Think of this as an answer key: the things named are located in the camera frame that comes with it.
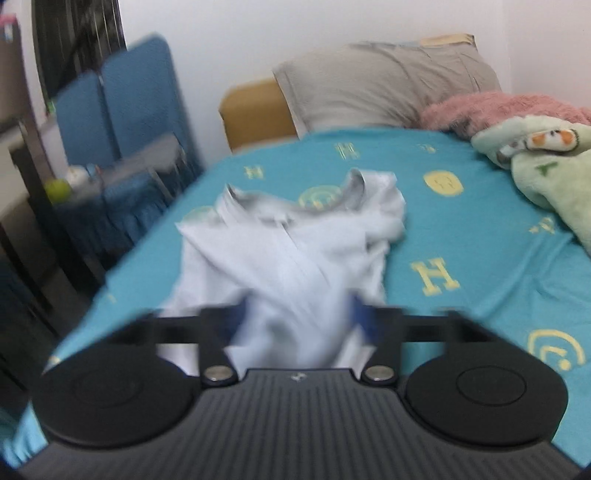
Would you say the blue folding chair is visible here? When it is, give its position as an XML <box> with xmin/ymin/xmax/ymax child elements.
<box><xmin>54</xmin><ymin>33</ymin><xmax>204</xmax><ymax>195</ymax></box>

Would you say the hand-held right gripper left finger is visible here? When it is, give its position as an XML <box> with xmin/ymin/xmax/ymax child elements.
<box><xmin>110</xmin><ymin>302</ymin><xmax>245</xmax><ymax>385</ymax></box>

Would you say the dark wooden shelf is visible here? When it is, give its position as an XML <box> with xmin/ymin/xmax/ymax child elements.
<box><xmin>0</xmin><ymin>14</ymin><xmax>107</xmax><ymax>324</ymax></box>

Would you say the wooden headboard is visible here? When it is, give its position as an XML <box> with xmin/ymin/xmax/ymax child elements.
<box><xmin>219</xmin><ymin>33</ymin><xmax>477</xmax><ymax>153</ymax></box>

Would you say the white shirt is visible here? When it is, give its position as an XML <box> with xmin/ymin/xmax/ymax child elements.
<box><xmin>159</xmin><ymin>168</ymin><xmax>407</xmax><ymax>374</ymax></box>

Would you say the grey pillow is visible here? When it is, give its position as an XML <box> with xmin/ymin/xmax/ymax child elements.
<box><xmin>272</xmin><ymin>41</ymin><xmax>502</xmax><ymax>139</ymax></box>

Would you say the teal printed bed sheet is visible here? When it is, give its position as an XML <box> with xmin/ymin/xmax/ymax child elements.
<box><xmin>0</xmin><ymin>127</ymin><xmax>591</xmax><ymax>472</ymax></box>

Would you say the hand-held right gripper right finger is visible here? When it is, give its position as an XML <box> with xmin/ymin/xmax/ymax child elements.
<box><xmin>351</xmin><ymin>295</ymin><xmax>497</xmax><ymax>387</ymax></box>

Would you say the green ball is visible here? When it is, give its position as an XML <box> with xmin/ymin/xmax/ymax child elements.
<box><xmin>45</xmin><ymin>179</ymin><xmax>72</xmax><ymax>205</ymax></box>

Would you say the green printed plush blanket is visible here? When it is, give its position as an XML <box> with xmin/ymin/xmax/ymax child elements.
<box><xmin>471</xmin><ymin>114</ymin><xmax>591</xmax><ymax>257</ymax></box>

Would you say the pink fluffy blanket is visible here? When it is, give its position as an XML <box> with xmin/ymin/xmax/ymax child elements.
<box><xmin>419</xmin><ymin>91</ymin><xmax>591</xmax><ymax>139</ymax></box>

